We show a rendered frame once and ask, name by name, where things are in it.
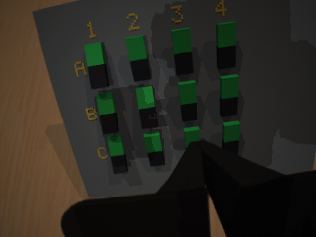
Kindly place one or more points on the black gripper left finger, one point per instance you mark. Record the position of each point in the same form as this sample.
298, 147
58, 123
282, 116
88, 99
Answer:
180, 208

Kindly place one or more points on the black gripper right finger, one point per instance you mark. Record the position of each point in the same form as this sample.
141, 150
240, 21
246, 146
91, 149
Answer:
254, 201

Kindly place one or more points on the dark grey switch panel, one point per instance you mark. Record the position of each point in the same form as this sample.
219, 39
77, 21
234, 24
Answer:
137, 80

